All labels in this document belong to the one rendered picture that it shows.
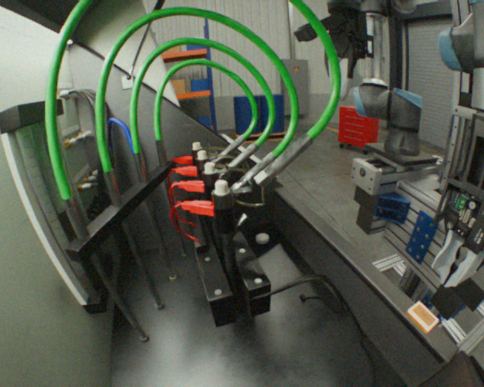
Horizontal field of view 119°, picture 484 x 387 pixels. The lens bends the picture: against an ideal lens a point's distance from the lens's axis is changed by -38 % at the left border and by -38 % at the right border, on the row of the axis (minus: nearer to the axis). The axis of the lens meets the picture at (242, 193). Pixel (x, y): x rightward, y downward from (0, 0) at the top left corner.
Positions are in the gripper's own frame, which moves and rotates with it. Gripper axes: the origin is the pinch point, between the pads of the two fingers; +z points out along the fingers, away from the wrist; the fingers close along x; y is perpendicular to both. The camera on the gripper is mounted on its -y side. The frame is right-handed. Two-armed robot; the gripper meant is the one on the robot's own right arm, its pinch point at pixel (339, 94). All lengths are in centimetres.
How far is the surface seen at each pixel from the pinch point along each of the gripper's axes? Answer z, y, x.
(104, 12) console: -27, -48, 23
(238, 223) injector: 16.4, -27.3, -12.6
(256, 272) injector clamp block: 25.8, -25.3, -13.8
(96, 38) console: -20, -51, 23
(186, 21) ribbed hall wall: -214, 40, 642
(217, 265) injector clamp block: 25.8, -30.9, -9.9
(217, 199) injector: 11.7, -29.9, -13.0
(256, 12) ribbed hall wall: -233, 242, 615
